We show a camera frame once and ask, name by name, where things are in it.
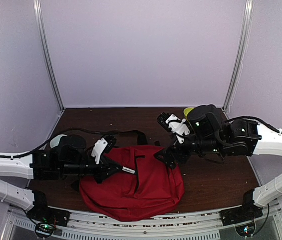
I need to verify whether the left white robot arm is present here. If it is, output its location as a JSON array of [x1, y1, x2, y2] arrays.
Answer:
[[0, 134, 123, 184]]

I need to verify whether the pale green ceramic bowl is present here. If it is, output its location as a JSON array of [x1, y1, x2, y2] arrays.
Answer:
[[49, 134, 67, 149]]

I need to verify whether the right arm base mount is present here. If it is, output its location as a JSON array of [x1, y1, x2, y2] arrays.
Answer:
[[219, 189, 270, 239]]

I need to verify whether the yellow-green plastic bowl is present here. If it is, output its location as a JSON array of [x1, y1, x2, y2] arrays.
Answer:
[[183, 107, 194, 118]]

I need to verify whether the right aluminium frame post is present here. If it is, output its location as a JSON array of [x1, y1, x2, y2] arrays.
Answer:
[[222, 0, 254, 114]]

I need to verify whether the aluminium frame post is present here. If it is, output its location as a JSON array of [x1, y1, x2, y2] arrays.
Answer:
[[222, 0, 254, 114], [33, 0, 65, 112]]

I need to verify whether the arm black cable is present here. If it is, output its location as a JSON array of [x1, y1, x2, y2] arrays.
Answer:
[[224, 115, 282, 137], [0, 127, 119, 158]]

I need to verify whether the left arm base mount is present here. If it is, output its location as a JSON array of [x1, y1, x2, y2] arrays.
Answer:
[[24, 191, 70, 239]]

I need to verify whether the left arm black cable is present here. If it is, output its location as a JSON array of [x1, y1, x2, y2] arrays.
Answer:
[[0, 127, 119, 158]]

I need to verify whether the left aluminium frame post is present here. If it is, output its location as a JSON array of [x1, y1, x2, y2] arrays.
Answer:
[[33, 0, 65, 112]]

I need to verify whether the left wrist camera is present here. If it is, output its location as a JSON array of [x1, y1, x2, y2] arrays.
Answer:
[[91, 135, 117, 165]]

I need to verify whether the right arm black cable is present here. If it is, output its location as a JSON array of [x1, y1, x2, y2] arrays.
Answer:
[[224, 115, 282, 137]]

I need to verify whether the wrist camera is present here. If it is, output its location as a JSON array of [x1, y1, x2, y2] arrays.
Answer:
[[157, 112, 190, 144], [91, 135, 117, 165]]

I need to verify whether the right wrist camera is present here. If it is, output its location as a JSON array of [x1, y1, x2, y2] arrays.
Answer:
[[157, 112, 190, 144]]

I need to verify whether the teal-capped white marker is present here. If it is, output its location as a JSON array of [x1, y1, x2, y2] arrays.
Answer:
[[122, 167, 136, 175]]

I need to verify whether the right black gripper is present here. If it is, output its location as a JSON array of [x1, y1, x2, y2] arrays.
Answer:
[[153, 127, 224, 170]]

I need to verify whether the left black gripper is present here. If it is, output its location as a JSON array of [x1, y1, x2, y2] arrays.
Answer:
[[60, 155, 122, 184]]

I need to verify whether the red backpack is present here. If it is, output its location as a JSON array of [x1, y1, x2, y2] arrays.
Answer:
[[78, 145, 185, 222]]

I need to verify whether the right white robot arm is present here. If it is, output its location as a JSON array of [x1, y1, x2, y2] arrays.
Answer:
[[154, 104, 282, 221]]

